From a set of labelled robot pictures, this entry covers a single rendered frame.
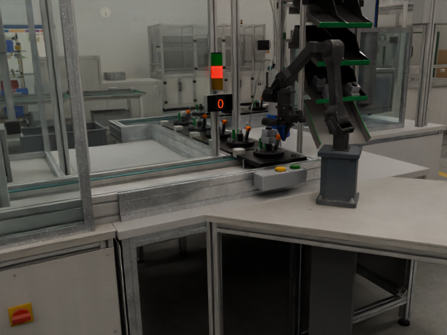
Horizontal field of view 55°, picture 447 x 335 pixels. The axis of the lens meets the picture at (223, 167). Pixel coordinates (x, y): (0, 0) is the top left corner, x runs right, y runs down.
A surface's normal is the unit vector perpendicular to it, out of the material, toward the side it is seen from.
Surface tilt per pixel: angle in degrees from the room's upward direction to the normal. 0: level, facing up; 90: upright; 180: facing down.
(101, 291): 90
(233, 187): 90
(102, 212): 90
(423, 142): 90
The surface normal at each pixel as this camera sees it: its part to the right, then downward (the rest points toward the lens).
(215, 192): 0.46, 0.22
